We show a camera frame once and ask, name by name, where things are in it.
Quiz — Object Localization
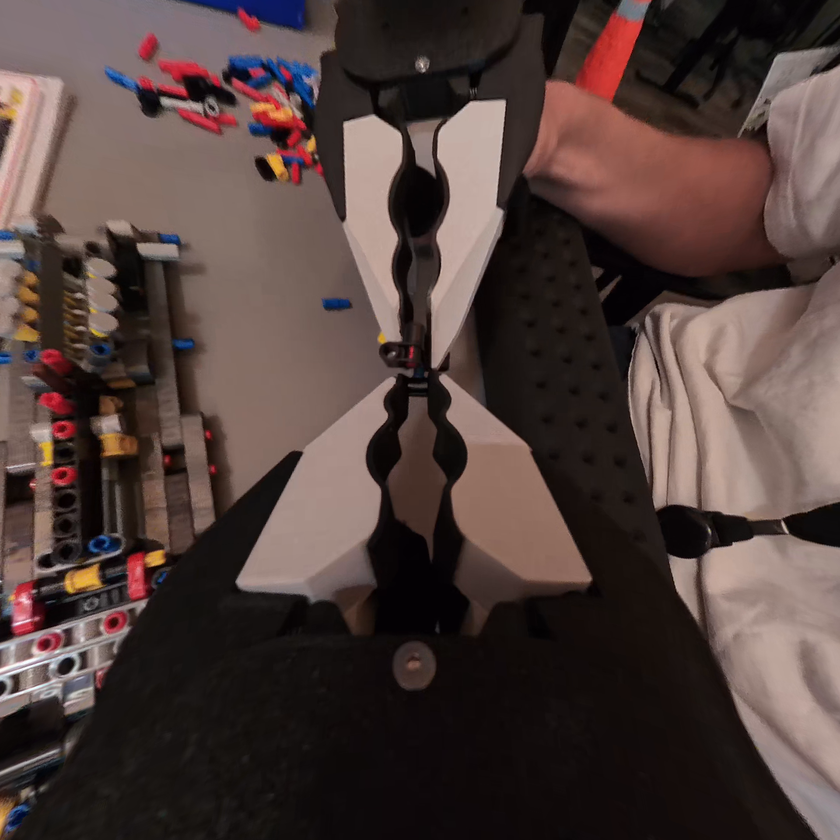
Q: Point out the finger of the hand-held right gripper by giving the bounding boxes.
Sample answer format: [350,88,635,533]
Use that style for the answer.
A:
[343,113,419,342]
[427,98,508,370]

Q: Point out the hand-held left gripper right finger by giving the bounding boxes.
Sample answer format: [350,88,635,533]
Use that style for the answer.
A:
[425,371,592,635]

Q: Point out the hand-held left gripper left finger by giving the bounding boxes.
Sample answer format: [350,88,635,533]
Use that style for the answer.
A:
[235,375,408,634]

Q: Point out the pile of mixed lego pins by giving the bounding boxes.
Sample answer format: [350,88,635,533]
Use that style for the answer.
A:
[105,33,326,185]

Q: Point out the small black lego connector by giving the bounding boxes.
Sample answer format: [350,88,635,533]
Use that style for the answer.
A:
[379,322,433,370]

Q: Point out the lego car chassis model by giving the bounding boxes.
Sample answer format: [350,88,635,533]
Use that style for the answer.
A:
[0,217,221,788]

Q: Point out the lego instruction booklet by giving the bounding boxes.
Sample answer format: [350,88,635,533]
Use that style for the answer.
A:
[0,69,67,224]

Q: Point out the person's right forearm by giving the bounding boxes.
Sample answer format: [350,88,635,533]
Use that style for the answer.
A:
[521,82,788,277]

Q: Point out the blue plastic bin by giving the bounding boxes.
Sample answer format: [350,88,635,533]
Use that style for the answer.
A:
[190,0,306,30]

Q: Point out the orange traffic cone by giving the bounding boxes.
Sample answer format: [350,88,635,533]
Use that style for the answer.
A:
[576,0,652,102]

